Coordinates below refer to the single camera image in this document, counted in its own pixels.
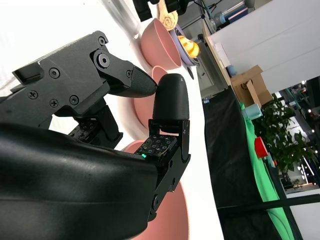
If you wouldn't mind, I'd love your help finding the purple plate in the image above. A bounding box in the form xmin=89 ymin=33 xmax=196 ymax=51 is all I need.
xmin=172 ymin=24 xmax=201 ymax=67

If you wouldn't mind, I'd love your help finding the light teal cup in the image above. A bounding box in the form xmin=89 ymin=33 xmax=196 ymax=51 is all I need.
xmin=243 ymin=103 xmax=263 ymax=121

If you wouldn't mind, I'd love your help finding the white partition panel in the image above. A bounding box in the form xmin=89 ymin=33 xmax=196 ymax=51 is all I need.
xmin=207 ymin=0 xmax=320 ymax=96

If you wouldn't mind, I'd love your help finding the green leafy plant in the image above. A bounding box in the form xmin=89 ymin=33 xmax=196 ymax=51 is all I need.
xmin=252 ymin=93 xmax=320 ymax=176

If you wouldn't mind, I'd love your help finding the brown cardboard box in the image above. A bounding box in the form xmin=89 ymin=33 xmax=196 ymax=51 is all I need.
xmin=229 ymin=64 xmax=273 ymax=108

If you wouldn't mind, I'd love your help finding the yellow toy bread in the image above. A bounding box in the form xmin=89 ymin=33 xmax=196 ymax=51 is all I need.
xmin=177 ymin=34 xmax=201 ymax=59

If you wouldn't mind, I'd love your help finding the white paper sheet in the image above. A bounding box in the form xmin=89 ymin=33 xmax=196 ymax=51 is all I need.
xmin=214 ymin=42 xmax=231 ymax=67

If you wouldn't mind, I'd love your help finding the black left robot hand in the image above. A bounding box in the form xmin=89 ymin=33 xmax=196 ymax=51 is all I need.
xmin=132 ymin=0 xmax=192 ymax=22

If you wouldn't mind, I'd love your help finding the black backdrop cloth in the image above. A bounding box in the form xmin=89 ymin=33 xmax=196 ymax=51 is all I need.
xmin=202 ymin=86 xmax=273 ymax=240

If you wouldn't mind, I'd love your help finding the pink plastic bowl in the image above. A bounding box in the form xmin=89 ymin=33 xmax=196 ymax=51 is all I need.
xmin=139 ymin=17 xmax=182 ymax=68
xmin=123 ymin=139 xmax=190 ymax=240
xmin=133 ymin=65 xmax=169 ymax=135

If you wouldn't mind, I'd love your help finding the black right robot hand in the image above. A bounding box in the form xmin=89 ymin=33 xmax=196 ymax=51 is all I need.
xmin=0 ymin=30 xmax=192 ymax=240

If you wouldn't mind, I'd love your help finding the red cup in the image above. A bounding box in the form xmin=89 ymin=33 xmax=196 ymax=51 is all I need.
xmin=254 ymin=136 xmax=268 ymax=159

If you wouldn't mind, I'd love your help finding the small blue cup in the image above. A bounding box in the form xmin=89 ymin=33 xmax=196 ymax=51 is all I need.
xmin=226 ymin=64 xmax=238 ymax=77

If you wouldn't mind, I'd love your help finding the green cloth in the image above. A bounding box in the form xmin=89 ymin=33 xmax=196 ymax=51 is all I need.
xmin=239 ymin=102 xmax=296 ymax=240

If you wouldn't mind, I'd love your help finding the wooden table board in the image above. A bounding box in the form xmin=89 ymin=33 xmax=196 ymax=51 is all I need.
xmin=201 ymin=21 xmax=232 ymax=90

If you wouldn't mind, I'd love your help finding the beige swirl toy roll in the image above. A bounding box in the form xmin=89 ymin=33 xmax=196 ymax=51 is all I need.
xmin=158 ymin=0 xmax=180 ymax=32

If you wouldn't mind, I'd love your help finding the black metal pole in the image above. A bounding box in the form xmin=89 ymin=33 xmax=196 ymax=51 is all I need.
xmin=216 ymin=193 xmax=320 ymax=213

